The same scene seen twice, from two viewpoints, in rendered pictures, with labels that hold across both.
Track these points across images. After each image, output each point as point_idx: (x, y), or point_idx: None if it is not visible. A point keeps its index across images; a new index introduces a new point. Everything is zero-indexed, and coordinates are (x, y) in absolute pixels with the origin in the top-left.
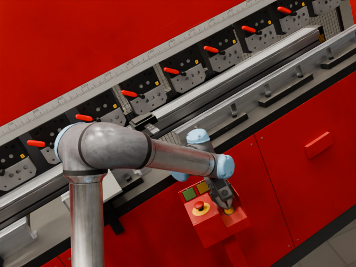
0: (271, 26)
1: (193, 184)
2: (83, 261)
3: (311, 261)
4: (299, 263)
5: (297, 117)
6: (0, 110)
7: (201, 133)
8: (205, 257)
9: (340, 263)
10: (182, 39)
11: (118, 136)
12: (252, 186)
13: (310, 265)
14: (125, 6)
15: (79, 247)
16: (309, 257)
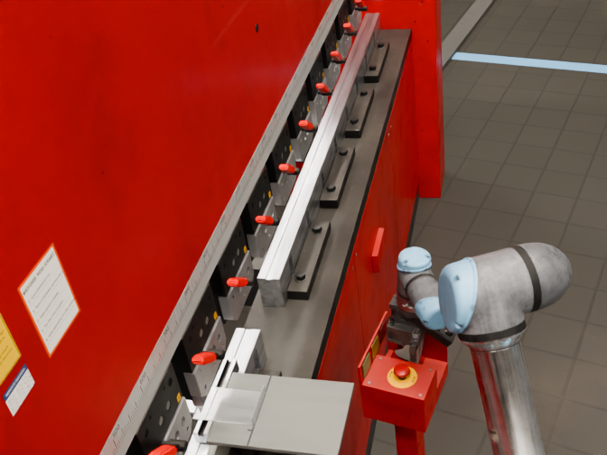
0: (324, 81)
1: (368, 347)
2: (542, 454)
3: (389, 427)
4: (376, 438)
5: (368, 213)
6: (156, 307)
7: (424, 252)
8: None
9: None
10: (281, 113)
11: (564, 255)
12: (354, 334)
13: (392, 433)
14: (246, 61)
15: (535, 435)
16: (382, 424)
